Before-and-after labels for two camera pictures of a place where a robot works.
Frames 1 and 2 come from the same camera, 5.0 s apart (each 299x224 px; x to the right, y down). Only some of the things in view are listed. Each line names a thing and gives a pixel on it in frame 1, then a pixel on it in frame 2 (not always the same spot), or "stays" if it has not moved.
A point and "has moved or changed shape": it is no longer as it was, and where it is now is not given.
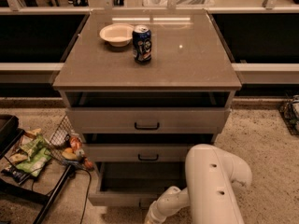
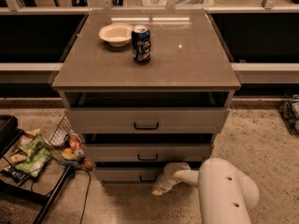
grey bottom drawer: (134, 184) has moved or changed shape
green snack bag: (35, 162) stays
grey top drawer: (143, 120) stays
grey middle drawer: (136, 152) stays
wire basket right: (290, 114) stays
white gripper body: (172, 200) → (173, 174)
